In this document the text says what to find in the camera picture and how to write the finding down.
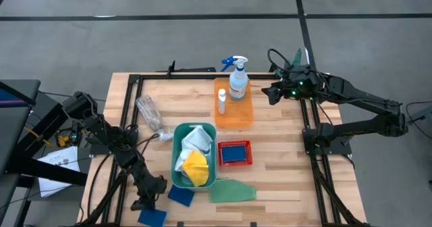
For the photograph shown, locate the black device green light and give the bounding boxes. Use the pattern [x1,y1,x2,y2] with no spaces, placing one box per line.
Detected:
[55,128,84,149]

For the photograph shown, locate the black aluminium table frame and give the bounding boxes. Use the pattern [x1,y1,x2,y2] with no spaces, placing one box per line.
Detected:
[80,72,369,227]

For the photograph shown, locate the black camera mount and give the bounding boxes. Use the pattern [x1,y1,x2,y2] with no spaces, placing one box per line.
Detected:
[155,60,217,78]

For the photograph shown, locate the green cloth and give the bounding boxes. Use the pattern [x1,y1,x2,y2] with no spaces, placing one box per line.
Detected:
[208,178,257,203]

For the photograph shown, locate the grey desk foot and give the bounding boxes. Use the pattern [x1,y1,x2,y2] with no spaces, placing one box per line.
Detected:
[401,105,432,126]

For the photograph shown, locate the clear spray bottle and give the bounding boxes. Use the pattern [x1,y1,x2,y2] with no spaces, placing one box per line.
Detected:
[135,95,175,143]

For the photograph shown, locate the black desk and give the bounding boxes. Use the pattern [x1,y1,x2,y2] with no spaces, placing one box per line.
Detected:
[0,79,89,227]

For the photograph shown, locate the computer monitor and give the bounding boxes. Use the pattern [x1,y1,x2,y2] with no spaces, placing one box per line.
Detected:
[0,80,36,107]

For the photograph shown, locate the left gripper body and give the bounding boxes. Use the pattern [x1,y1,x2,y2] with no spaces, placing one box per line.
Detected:
[134,168,168,203]

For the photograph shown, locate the potted plant white pot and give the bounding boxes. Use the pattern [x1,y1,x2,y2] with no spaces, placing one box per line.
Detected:
[275,47,313,81]

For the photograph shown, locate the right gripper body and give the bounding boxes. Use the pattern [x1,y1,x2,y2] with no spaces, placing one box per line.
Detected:
[281,64,320,101]

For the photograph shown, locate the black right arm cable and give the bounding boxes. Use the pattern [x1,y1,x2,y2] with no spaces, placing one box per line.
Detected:
[267,48,294,73]

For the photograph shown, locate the black floor cable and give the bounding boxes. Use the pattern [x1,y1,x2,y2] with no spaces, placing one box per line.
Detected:
[404,101,432,136]

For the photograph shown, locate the white paper sheets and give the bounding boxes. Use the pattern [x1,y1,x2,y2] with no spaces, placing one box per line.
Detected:
[37,145,82,198]

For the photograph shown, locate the yellow cable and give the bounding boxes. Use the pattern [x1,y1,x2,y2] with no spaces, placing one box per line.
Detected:
[23,125,97,147]

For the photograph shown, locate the spray bottle blue trigger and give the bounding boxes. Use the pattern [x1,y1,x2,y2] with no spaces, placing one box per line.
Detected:
[221,55,250,102]

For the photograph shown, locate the red plastic basket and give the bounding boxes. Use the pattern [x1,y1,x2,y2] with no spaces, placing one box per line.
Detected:
[217,140,254,168]

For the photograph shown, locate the small white bottle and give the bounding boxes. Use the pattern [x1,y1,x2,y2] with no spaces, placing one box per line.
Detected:
[217,88,227,116]

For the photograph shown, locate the orange plastic tray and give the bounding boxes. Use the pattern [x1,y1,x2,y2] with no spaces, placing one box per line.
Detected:
[213,77,254,129]

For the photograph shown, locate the yellow cloth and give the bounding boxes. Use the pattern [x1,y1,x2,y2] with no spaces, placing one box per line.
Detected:
[182,149,210,187]

